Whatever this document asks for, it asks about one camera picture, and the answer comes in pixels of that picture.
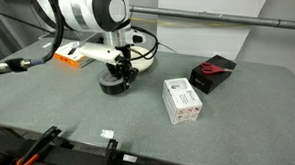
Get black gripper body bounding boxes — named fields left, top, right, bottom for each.
left=104, top=44, right=141, bottom=80

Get grey masking tape roll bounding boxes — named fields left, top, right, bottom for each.
left=97, top=68, right=131, bottom=97

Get small white tape sticker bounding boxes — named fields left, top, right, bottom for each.
left=100, top=129, right=115, bottom=140

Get white orange device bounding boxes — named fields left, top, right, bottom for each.
left=77, top=42, right=125, bottom=66

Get orange and white box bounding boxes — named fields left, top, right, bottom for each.
left=52, top=40, right=90, bottom=70

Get white printed cardboard box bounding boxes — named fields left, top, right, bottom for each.
left=161, top=76, right=205, bottom=127

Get black table clamp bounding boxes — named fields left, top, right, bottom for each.
left=104, top=138, right=119, bottom=165

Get small white label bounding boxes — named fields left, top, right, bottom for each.
left=122, top=154, right=138, bottom=164

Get black rectangular box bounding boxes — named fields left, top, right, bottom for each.
left=188, top=53, right=238, bottom=96

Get grey metal pipe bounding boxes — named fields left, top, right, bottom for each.
left=128, top=5, right=295, bottom=32

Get black looped gripper cable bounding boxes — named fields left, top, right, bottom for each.
left=127, top=25, right=161, bottom=63

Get red handled scissors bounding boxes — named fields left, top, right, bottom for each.
left=200, top=62, right=234, bottom=76

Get black table edge rail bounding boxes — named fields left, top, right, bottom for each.
left=0, top=120, right=226, bottom=165

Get black cable with grey connector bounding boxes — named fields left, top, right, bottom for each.
left=0, top=0, right=67, bottom=80

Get black clamp with orange handle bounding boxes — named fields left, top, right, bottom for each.
left=16, top=124, right=63, bottom=165

